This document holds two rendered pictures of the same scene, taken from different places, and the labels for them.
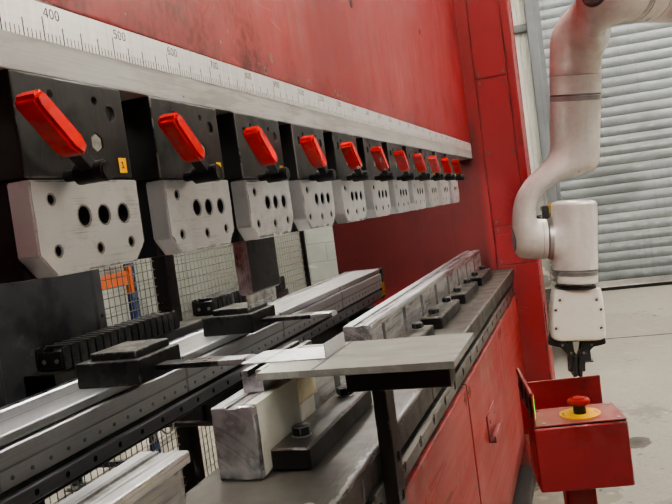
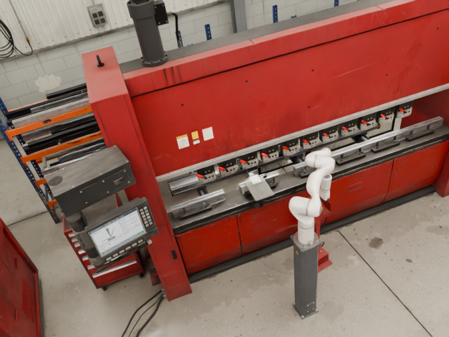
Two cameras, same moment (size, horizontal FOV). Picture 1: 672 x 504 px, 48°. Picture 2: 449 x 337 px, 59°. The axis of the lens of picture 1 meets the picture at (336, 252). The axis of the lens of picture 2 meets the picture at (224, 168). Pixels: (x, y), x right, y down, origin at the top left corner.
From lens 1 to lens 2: 315 cm
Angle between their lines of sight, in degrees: 64
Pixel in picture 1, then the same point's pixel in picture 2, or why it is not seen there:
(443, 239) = (438, 105)
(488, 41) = not seen: outside the picture
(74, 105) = (206, 169)
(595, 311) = (324, 196)
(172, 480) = (220, 195)
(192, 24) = (231, 149)
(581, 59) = not seen: hidden behind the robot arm
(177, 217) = (223, 173)
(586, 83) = not seen: hidden behind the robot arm
